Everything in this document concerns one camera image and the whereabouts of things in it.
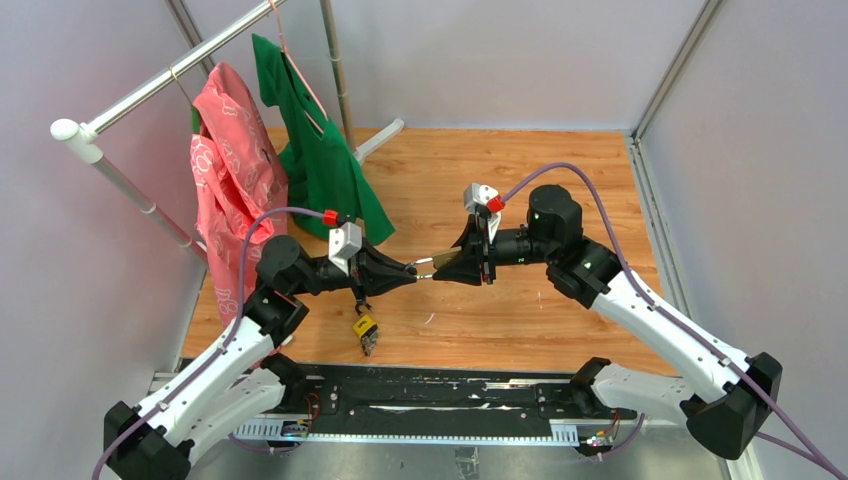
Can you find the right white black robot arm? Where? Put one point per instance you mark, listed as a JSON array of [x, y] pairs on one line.
[[719, 393]]

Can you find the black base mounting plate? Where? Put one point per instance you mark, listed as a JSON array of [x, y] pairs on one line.
[[372, 401]]

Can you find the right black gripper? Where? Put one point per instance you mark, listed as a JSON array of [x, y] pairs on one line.
[[466, 270]]

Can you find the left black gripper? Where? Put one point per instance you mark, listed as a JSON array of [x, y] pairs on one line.
[[380, 275]]

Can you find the yellow black padlock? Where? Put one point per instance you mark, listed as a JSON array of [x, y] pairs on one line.
[[367, 332]]

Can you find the brass padlock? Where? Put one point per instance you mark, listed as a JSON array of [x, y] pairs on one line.
[[434, 264]]

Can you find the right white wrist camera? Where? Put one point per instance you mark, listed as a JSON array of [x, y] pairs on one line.
[[485, 204]]

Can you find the pink patterned garment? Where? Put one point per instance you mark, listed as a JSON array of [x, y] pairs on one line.
[[238, 177]]

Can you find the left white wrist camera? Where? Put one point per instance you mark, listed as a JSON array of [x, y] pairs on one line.
[[344, 243]]

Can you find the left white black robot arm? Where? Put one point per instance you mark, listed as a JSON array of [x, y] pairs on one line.
[[241, 374]]

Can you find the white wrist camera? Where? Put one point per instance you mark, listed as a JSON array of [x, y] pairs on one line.
[[344, 243], [485, 204]]

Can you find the aluminium frame rail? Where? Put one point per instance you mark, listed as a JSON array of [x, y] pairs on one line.
[[657, 228]]

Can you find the green garment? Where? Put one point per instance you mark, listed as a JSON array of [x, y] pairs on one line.
[[323, 173]]

